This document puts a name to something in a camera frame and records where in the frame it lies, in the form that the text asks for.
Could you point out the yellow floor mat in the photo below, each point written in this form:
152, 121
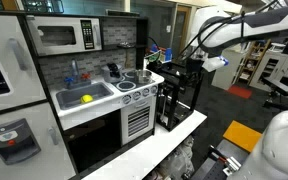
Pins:
241, 136

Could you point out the grey plastic bag bundle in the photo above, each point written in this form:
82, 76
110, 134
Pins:
179, 160

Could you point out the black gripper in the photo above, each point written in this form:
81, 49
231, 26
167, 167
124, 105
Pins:
193, 65

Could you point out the metal clamp bracket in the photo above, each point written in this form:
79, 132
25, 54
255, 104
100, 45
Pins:
229, 163

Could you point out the steel grey pot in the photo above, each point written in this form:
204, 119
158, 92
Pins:
142, 76

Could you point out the grey lidded cooker pot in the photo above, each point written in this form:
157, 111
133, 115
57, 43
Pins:
111, 73

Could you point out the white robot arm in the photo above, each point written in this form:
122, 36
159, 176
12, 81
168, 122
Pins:
277, 23

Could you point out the red floor mat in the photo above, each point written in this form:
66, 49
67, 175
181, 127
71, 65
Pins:
239, 91

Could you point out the white and blue wrist camera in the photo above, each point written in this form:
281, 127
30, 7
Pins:
214, 63

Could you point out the white toy microwave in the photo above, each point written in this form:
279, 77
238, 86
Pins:
64, 35

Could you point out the small dark shelf dish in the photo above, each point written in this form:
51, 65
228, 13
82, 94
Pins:
126, 45

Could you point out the black 3D printer frame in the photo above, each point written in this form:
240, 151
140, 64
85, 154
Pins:
174, 100

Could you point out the white windowed fridge door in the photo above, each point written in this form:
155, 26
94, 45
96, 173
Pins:
20, 80

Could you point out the blue plastic part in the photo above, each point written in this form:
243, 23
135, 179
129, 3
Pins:
168, 54

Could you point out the fridge door with dispenser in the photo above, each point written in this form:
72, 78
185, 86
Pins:
40, 156

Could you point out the wooden shelf unit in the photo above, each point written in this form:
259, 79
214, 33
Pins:
250, 63

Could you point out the grey stove knob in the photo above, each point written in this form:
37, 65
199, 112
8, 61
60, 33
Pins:
145, 92
154, 89
126, 99
136, 96

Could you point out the grey toy faucet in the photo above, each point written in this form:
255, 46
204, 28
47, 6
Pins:
74, 70

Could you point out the grey sink basin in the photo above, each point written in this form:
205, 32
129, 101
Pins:
80, 95

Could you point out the white toy kitchen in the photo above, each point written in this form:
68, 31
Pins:
84, 116

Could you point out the black padded bench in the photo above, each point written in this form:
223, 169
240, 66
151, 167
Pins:
277, 86

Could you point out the plain white cabinet box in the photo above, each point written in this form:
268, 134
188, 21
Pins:
224, 73

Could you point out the white storage cabinet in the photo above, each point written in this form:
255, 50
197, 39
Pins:
284, 71

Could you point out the white oven door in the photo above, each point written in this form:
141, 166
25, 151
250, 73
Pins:
138, 121

